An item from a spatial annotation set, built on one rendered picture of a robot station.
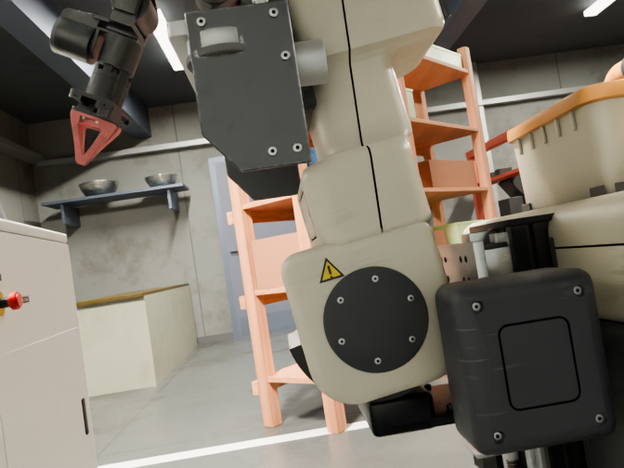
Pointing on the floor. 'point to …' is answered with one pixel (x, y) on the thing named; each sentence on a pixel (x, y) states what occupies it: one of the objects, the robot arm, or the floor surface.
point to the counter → (135, 337)
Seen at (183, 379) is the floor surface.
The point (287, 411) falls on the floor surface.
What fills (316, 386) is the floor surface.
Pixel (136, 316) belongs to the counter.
